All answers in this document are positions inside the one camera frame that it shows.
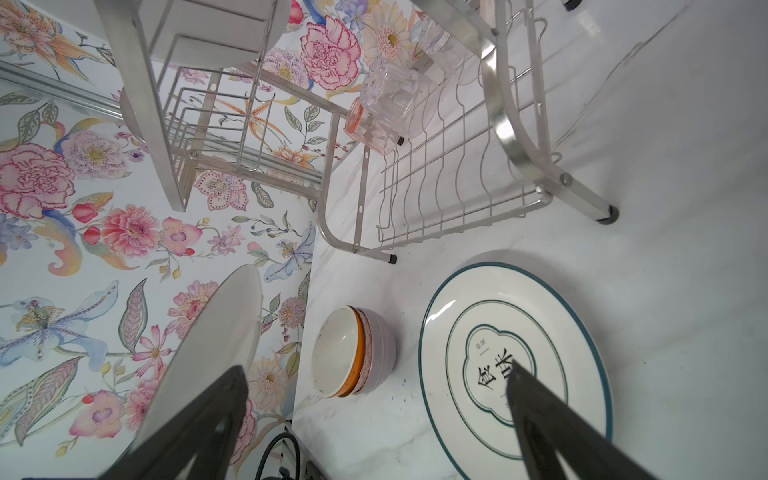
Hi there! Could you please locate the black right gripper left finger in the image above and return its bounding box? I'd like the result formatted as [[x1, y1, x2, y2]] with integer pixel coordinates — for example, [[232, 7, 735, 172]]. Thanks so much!
[[101, 366, 248, 479]]

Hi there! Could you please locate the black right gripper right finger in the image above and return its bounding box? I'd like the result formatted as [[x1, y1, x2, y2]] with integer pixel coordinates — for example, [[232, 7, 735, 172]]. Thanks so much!
[[506, 361, 652, 479]]

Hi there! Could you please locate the white plain plate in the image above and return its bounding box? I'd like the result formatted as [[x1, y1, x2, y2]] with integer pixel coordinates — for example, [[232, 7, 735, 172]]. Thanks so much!
[[418, 262, 614, 479]]

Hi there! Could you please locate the orange bowl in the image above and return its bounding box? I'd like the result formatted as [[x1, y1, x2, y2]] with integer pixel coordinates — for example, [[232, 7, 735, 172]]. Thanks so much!
[[311, 306, 365, 398]]

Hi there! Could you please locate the lavender bowl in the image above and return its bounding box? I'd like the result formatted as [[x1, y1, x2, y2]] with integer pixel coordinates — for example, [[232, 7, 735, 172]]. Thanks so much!
[[359, 308, 397, 394]]

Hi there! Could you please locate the clear drinking glass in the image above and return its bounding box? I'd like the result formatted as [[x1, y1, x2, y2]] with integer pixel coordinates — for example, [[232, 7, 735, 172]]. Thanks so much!
[[417, 16, 472, 74], [361, 58, 439, 139]]

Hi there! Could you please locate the dark rimmed white plate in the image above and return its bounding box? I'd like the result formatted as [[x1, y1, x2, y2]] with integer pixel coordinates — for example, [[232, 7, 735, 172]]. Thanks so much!
[[131, 264, 263, 451]]

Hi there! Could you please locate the pink floral patterned bowl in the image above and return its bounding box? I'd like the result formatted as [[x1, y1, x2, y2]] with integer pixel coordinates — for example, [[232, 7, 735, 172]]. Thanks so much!
[[352, 307, 373, 395]]

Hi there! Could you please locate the steel two-tier dish rack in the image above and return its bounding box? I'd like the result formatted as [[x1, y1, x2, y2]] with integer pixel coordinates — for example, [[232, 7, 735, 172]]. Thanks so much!
[[95, 1, 619, 264]]

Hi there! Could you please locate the pink drinking glass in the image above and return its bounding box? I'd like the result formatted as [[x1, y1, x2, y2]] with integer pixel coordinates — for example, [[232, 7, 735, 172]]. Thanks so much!
[[344, 98, 405, 156]]

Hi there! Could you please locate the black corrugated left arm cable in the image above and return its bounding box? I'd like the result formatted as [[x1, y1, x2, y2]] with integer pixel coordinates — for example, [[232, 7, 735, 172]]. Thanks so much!
[[254, 430, 302, 480]]

